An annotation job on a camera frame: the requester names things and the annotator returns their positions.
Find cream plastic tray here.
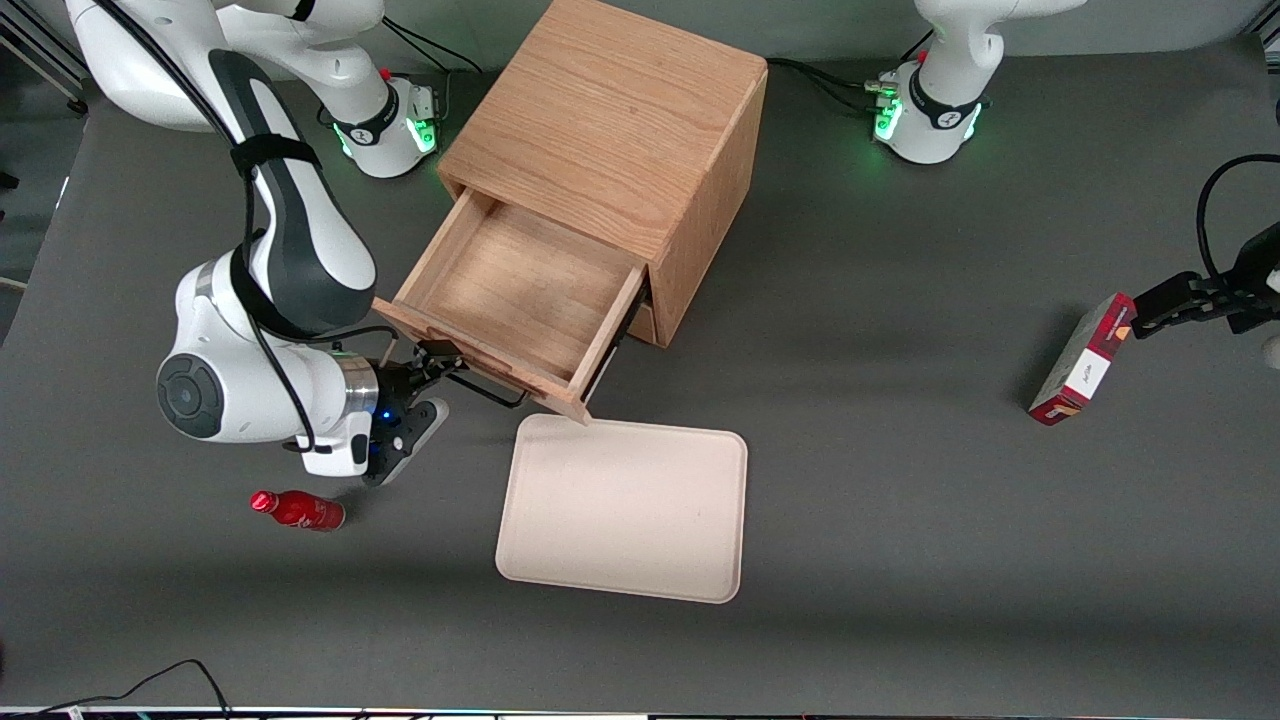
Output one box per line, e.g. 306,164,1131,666
495,413,749,605

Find black metal drawer handle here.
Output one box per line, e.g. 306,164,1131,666
445,372,529,409

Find wooden drawer cabinet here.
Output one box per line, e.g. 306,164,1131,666
437,0,769,348

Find black base cables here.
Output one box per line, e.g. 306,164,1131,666
768,58,901,116
380,15,483,76

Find black table edge cable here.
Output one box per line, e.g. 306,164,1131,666
0,659,233,720

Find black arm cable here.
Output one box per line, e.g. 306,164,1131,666
95,0,401,456

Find red and white carton box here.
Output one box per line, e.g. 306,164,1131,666
1029,292,1139,427

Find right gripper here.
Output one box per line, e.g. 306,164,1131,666
365,342,469,488

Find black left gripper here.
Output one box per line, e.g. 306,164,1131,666
1132,222,1280,338

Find black stand leg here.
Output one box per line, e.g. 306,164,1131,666
0,15,89,116

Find red bottle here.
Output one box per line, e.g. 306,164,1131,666
250,490,347,532

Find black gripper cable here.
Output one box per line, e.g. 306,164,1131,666
1196,153,1280,283

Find wooden drawer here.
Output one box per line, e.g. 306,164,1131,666
372,188,649,426

